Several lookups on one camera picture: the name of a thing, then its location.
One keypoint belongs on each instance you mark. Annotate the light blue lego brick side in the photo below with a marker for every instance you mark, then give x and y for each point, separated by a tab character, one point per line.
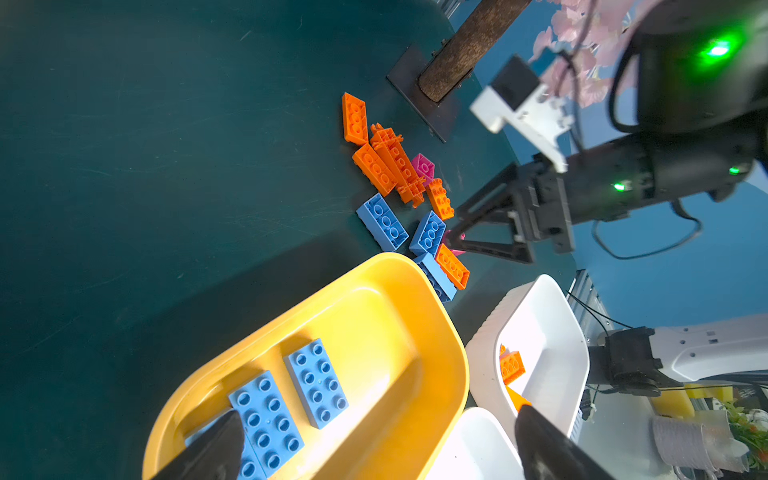
443	287

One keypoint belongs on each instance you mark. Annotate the orange lego plate bottom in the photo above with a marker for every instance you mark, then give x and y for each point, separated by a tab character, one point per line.
453	268

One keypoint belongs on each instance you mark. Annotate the white plastic tray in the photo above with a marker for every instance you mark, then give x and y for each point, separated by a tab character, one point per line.
477	448
535	320

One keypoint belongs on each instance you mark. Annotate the blue lego brick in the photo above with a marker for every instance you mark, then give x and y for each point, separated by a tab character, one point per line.
269	426
250	466
428	236
382	223
316	383

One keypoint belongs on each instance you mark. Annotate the orange lego brick cluster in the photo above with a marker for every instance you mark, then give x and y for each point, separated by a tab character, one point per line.
517	400

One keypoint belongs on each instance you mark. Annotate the orange lego pile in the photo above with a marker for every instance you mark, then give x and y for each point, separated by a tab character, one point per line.
384	162

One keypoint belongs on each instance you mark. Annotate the pink cherry blossom tree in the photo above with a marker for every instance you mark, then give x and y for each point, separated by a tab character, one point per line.
423	25

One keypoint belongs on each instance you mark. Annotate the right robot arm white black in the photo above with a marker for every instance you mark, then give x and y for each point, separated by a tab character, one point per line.
701	126

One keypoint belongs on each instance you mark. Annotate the yellow plastic tray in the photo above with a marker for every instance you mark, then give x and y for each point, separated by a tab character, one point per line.
399	359

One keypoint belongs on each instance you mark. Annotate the orange lego plate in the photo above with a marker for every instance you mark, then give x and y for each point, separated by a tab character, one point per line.
439	200
511	365
453	268
354	117

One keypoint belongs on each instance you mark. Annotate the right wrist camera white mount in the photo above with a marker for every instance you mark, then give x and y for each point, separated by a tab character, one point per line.
518	98

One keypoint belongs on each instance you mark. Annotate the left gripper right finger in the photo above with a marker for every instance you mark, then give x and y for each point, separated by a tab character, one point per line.
546	453

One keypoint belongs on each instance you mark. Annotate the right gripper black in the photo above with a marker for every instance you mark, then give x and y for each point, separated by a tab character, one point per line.
539	211

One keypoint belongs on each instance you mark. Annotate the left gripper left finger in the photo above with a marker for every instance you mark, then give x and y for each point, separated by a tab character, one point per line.
215	455

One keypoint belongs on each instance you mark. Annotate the right white plastic tray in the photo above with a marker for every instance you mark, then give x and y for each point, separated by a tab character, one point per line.
535	320

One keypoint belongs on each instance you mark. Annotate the left white plastic tray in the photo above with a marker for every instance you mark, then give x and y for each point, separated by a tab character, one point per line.
477	448

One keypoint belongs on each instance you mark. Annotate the magenta lego brick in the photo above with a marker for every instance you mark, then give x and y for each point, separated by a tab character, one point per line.
424	167
453	242

